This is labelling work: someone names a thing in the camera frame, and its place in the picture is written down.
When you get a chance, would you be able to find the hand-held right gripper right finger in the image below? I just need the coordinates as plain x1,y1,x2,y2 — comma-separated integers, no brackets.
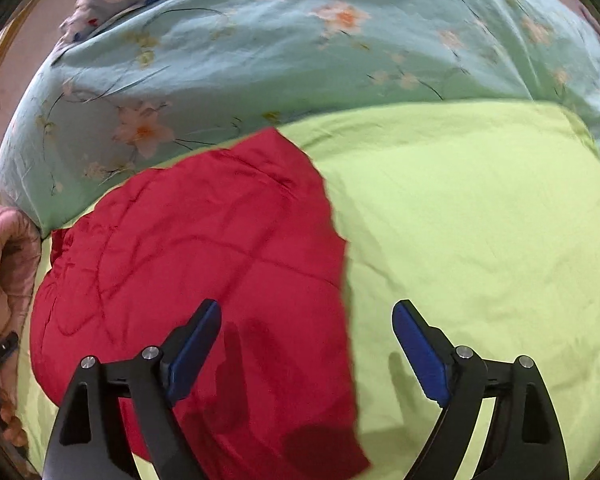
391,300,571,480

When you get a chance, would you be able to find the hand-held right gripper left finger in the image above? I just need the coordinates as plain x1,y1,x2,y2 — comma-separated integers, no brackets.
42,298,222,480

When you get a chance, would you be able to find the red quilted jacket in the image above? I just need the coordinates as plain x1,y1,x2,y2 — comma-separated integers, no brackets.
30,127,372,480

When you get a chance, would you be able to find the person's left hand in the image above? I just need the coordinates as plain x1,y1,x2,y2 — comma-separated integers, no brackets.
0,385,29,450

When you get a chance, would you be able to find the pink quilted blanket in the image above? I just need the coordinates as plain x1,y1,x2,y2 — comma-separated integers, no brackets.
0,206,43,411

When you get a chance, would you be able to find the light green bedsheet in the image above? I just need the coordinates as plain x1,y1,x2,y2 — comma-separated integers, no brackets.
17,102,600,480

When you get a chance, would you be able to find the teal floral quilt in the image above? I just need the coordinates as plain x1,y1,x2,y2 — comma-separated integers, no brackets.
0,0,600,233

